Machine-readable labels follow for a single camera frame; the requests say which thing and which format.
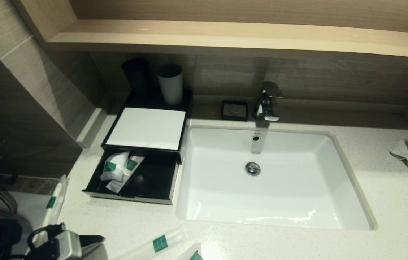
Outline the wide toothbrush packet green label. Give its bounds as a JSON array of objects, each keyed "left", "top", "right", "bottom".
[{"left": 111, "top": 224, "right": 194, "bottom": 260}]

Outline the small square green-label packet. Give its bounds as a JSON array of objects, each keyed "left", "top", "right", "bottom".
[{"left": 100, "top": 151, "right": 130, "bottom": 181}]

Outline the black glossy box drawer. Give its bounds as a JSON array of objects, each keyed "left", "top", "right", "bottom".
[{"left": 82, "top": 149, "right": 180, "bottom": 205}]

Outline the black plastic cup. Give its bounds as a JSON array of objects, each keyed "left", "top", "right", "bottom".
[{"left": 122, "top": 58, "right": 151, "bottom": 97}]

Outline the black amenity drawer box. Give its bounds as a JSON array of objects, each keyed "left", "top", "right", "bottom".
[{"left": 101, "top": 87, "right": 193, "bottom": 165}]

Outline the white bathtub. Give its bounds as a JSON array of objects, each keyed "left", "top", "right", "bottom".
[{"left": 0, "top": 191, "right": 55, "bottom": 253}]

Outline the long slim toothbrush packet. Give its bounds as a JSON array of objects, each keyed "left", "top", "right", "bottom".
[{"left": 42, "top": 175, "right": 69, "bottom": 232}]

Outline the flat silver sachet green label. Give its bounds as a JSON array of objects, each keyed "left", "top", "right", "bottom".
[{"left": 105, "top": 155, "right": 146, "bottom": 193}]

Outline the small packet green corner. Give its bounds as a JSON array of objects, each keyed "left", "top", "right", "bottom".
[{"left": 176, "top": 242, "right": 205, "bottom": 260}]

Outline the light grey plastic cup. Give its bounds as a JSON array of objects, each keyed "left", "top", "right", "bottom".
[{"left": 156, "top": 63, "right": 183, "bottom": 106}]

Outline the chrome sink drain stopper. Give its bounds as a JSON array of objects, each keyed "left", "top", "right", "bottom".
[{"left": 245, "top": 161, "right": 261, "bottom": 177}]

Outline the white ceramic sink basin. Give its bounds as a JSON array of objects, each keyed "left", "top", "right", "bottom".
[{"left": 176, "top": 125, "right": 377, "bottom": 231}]

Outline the black square soap dish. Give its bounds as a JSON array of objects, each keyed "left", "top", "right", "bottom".
[{"left": 221, "top": 100, "right": 249, "bottom": 121}]

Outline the chrome sink faucet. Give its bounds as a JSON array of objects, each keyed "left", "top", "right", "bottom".
[{"left": 252, "top": 81, "right": 284, "bottom": 121}]

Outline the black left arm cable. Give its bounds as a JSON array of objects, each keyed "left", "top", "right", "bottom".
[{"left": 27, "top": 223, "right": 66, "bottom": 250}]

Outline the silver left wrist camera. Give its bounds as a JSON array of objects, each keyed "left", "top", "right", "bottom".
[{"left": 47, "top": 230, "right": 82, "bottom": 260}]

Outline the wooden wall shelf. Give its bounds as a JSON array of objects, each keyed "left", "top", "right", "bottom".
[{"left": 11, "top": 0, "right": 408, "bottom": 60}]

